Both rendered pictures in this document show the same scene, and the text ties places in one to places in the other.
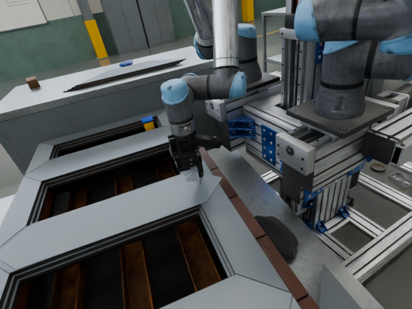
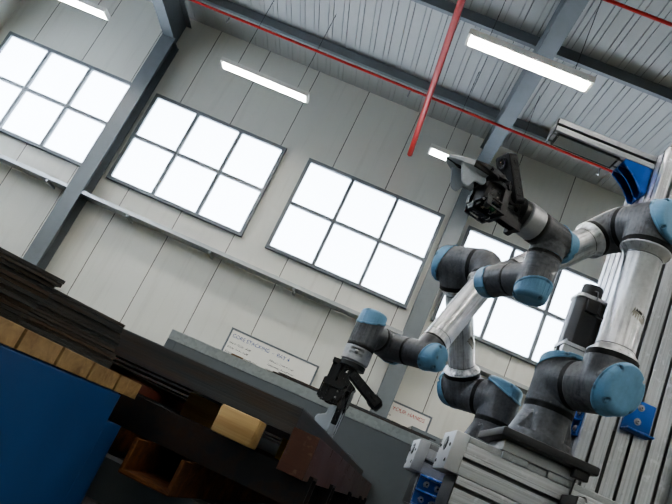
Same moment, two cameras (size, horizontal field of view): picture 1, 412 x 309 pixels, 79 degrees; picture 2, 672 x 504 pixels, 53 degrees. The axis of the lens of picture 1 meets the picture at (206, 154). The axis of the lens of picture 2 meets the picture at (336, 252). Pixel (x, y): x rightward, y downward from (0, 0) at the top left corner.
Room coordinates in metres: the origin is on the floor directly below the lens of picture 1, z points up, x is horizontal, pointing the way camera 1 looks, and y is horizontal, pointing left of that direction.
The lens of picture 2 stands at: (-0.96, -0.63, 0.78)
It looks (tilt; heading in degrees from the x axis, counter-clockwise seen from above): 17 degrees up; 28
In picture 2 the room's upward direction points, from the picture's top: 25 degrees clockwise
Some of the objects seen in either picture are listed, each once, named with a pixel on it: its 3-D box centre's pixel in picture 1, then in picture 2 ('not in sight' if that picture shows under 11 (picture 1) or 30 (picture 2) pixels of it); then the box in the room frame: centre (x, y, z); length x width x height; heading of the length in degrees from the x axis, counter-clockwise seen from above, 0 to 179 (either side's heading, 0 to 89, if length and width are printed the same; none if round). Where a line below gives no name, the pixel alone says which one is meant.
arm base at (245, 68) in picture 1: (244, 67); (488, 436); (1.16, -0.25, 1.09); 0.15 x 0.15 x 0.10
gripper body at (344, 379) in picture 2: (185, 149); (341, 384); (0.68, 0.06, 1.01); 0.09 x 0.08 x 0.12; 104
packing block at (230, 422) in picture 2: not in sight; (239, 427); (-0.10, -0.15, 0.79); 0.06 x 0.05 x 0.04; 104
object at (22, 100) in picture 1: (111, 76); (324, 408); (1.71, 0.52, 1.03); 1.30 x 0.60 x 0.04; 104
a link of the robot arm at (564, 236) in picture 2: not in sight; (551, 239); (0.42, -0.37, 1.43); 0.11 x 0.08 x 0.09; 139
